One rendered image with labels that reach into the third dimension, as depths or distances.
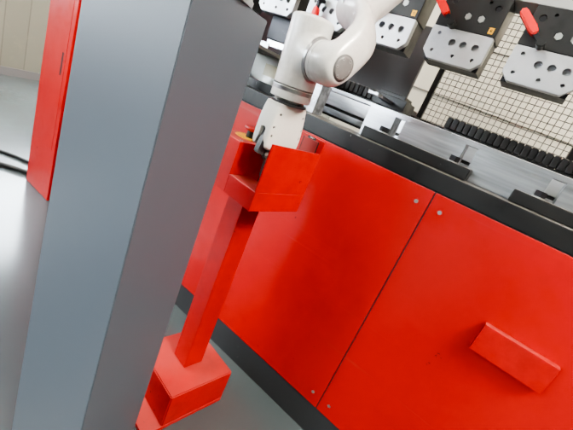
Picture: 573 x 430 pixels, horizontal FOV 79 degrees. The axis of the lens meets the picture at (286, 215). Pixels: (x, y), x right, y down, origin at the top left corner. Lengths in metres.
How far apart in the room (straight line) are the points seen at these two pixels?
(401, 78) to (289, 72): 0.99
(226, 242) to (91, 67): 0.48
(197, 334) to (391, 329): 0.52
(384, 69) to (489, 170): 0.83
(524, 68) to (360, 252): 0.57
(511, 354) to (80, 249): 0.87
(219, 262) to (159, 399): 0.41
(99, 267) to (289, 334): 0.68
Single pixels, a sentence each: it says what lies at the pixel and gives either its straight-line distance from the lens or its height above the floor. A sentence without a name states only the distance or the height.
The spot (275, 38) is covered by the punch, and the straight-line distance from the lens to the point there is 1.34.
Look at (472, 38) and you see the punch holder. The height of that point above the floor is 1.19.
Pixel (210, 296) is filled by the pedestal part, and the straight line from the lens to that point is 0.95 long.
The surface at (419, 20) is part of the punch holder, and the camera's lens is 1.12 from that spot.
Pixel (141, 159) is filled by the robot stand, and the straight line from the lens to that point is 0.53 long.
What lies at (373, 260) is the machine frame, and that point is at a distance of 0.96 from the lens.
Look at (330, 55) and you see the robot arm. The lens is 0.66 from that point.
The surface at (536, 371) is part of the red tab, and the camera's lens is 0.95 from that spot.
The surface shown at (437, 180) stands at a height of 0.86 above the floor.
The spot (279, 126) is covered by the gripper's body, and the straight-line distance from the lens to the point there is 0.73.
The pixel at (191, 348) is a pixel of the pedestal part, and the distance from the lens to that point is 1.06.
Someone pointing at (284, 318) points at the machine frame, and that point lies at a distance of 1.14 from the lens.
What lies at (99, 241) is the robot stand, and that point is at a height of 0.60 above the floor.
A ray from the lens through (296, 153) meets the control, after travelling 0.76.
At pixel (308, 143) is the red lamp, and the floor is 0.82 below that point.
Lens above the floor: 0.92
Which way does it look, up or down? 19 degrees down
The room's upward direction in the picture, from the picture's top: 22 degrees clockwise
